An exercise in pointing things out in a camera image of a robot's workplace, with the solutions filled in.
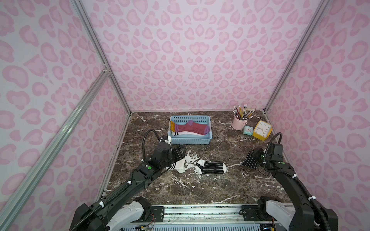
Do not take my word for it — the yellow square alarm clock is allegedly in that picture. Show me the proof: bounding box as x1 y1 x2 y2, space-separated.
252 120 272 141

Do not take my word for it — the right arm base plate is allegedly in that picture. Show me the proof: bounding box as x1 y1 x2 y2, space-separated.
239 196 280 221

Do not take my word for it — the maroon purple sock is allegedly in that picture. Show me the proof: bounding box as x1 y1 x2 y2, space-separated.
170 120 210 135

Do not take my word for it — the aluminium front rail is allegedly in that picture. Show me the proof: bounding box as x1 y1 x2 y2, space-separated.
77 203 330 231

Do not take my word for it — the black striped sock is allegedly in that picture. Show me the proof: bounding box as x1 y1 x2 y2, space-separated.
240 148 265 169
195 159 227 174

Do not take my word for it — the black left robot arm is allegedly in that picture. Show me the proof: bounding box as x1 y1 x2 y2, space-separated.
69 141 186 231

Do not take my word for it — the light blue plastic basket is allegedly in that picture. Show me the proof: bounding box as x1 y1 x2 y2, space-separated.
168 115 213 144

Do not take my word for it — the pink pencil cup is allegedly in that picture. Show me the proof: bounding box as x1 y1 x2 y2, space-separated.
232 116 248 131

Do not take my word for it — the small teal cube clock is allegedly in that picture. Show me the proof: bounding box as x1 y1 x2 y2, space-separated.
243 125 254 136

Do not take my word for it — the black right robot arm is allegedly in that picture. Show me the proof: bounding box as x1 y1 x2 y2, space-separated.
256 142 339 231

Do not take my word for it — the aluminium frame strut left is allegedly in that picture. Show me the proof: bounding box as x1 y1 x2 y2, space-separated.
1 70 110 231

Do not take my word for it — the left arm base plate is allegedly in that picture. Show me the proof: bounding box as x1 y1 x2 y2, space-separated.
134 197 165 223

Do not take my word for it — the bundle of coloured pencils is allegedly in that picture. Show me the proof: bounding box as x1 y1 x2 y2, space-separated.
233 104 255 120

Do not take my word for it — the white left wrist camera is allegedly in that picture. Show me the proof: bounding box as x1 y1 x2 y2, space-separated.
162 136 172 145

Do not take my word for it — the white sock with black bands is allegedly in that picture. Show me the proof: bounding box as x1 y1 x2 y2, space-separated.
169 158 186 173

